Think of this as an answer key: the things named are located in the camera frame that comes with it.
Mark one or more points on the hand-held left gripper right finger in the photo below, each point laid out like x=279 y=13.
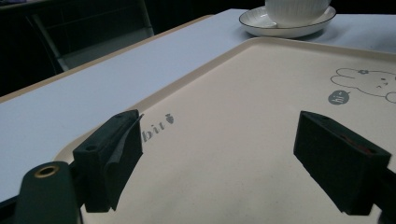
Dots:
x=336 y=161

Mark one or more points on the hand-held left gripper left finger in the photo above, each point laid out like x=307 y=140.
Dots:
x=102 y=161

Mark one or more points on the beige tray with rabbit print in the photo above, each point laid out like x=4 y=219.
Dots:
x=249 y=130

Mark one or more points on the dark metal chair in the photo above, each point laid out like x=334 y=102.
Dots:
x=90 y=34

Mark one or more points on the white saucer with dark rim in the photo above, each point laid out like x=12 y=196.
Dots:
x=286 y=26

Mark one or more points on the white ribbed cup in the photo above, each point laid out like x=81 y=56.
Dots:
x=295 y=11

